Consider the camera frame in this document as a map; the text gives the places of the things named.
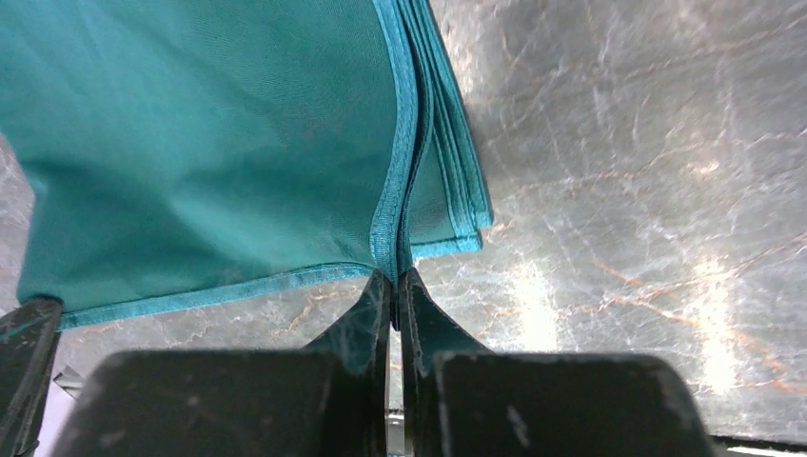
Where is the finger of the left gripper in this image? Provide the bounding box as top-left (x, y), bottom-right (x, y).
top-left (1, 297), bottom-right (62, 457)

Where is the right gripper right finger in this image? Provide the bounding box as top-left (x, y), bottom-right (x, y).
top-left (398, 269), bottom-right (715, 456)

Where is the teal cloth napkin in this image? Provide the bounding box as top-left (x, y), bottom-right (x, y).
top-left (1, 1), bottom-right (493, 329)

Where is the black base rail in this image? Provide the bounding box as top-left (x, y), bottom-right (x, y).
top-left (712, 436), bottom-right (806, 457)

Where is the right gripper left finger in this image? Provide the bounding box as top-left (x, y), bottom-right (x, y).
top-left (53, 272), bottom-right (392, 456)

